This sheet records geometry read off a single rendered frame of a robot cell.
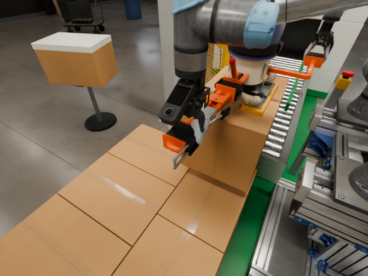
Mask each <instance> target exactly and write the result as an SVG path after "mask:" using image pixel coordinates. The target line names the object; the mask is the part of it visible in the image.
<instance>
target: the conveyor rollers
mask: <svg viewBox="0 0 368 276"><path fill-rule="evenodd" d="M302 62H303V60H299V59H292V58H288V57H282V56H276V57H274V58H272V59H271V62H270V64H269V67H275V68H280V69H284V70H289V71H294V72H299V70H300V67H301V65H302ZM307 67H308V66H304V67H303V70H302V71H305V72H306V70H307ZM277 76H280V77H285V78H289V82H288V84H287V87H286V90H285V93H284V96H283V98H282V101H281V103H280V106H279V109H278V111H277V115H276V117H275V120H274V122H273V125H272V128H271V130H270V133H269V135H268V138H267V140H269V141H266V144H265V147H268V148H271V149H273V150H276V151H279V152H280V151H281V149H282V144H283V142H284V138H285V136H286V132H287V130H288V126H289V124H290V120H291V117H292V114H293V111H294V108H295V104H296V101H297V98H298V95H299V94H298V93H294V95H293V97H292V100H291V103H290V106H289V108H288V111H284V108H285V106H286V103H287V101H288V98H289V96H290V93H291V91H292V87H293V86H294V83H295V80H296V78H294V77H289V76H284V75H280V74H277ZM302 83H303V79H299V80H298V83H297V87H296V89H295V91H300V89H301V86H302ZM271 134H272V135H271ZM275 135H276V136H275ZM278 136H279V137H278ZM270 141H273V142H270ZM274 142H276V143H274ZM277 143H279V144H281V145H279V144H277ZM271 149H267V148H263V151H262V153H264V154H267V155H270V156H272V157H276V158H278V157H279V156H280V153H279V152H276V151H273V150H271Z"/></svg>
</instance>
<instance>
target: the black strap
mask: <svg viewBox="0 0 368 276"><path fill-rule="evenodd" d="M283 43H284V42H281V39H280V40H279V42H278V43H276V44H272V45H269V46H268V47H267V48H264V49H259V48H252V49H248V48H245V47H237V46H232V45H227V46H228V48H229V49H230V50H231V51H233V52H235V53H238V54H243V55H248V56H270V55H274V54H276V53H279V52H280V51H281V49H282V46H283Z"/></svg>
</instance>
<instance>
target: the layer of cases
mask: <svg viewBox="0 0 368 276"><path fill-rule="evenodd" d="M163 133H164V132H162V131H159V130H157V129H154V128H151V127H149V126H146V125H144V124H141V125H140V126H139V127H137V128H136V129H135V130H134V131H133V132H131V133H130V134H129V135H128V136H127V137H125V138H124V139H123V140H122V141H120V142H119V143H118V144H116V145H115V146H114V147H113V148H111V149H110V150H109V151H108V153H105V154H104V155H103V156H102V157H101V158H99V159H98V160H97V161H96V162H94V163H93V164H92V165H91V166H90V167H88V168H87V169H86V170H84V171H83V172H82V173H81V174H80V175H78V176H77V177H76V178H75V179H74V180H72V181H71V182H70V183H69V184H67V185H66V186H65V187H64V188H63V189H61V190H60V191H58V194H55V195H54V196H52V197H51V198H50V199H49V200H48V201H46V202H45V203H44V204H43V205H41V206H40V207H39V208H38V209H37V210H35V211H34V212H33V213H32V214H31V215H29V216H28V217H27V218H25V219H24V220H23V221H22V222H20V223H19V224H18V225H17V226H16V227H14V228H13V229H12V230H11V231H10V232H8V233H7V234H6V235H5V236H3V237H2V238H1V239H0V276H216V275H217V272H218V271H219V268H220V265H221V263H222V260H223V258H224V255H225V253H226V250H227V248H228V245H229V242H230V240H231V237H232V235H233V232H234V230H235V227H236V225H237V223H238V220H239V218H240V215H241V213H242V210H243V207H244V205H245V202H246V200H247V197H248V195H249V192H250V189H251V186H252V184H253V181H254V179H255V176H256V173H257V171H258V170H257V169H255V172H254V175H253V177H252V180H251V182H250V185H249V188H248V190H247V192H244V191H242V190H240V189H237V188H235V187H233V186H230V185H228V184H226V183H224V182H221V181H219V180H217V179H214V178H212V177H210V176H208V175H205V174H203V173H200V172H198V171H196V170H194V169H191V168H189V167H187V166H185V165H182V164H180V165H179V166H178V167H177V169H176V170H174V169H173V167H174V163H173V158H175V157H176V156H177V154H178V153H176V152H173V151H171V150H169V149H167V148H165V147H163V136H162V134H163ZM165 134H166V133H165Z"/></svg>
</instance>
